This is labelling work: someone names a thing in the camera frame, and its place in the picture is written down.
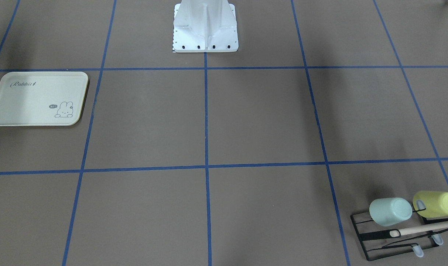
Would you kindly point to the light green plastic cup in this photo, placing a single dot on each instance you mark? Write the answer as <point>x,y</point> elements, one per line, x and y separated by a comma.
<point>390,211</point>

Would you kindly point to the cream rabbit print tray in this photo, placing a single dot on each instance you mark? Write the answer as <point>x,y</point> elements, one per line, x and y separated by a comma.
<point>42,98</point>

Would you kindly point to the yellow plastic cup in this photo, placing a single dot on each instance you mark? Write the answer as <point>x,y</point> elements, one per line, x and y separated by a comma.
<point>431,204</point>

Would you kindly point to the grey silicone peg cap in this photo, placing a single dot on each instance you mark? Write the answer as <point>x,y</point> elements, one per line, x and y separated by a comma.
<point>437,238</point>
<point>418,251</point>

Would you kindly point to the white metal mount base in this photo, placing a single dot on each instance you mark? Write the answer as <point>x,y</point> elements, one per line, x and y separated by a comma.
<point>205,26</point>

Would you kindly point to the wooden rack handle rod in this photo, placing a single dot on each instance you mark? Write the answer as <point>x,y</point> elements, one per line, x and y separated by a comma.
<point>395,233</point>

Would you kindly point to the black wire cup rack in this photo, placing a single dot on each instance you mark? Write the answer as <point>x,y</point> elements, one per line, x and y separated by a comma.
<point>375,243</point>

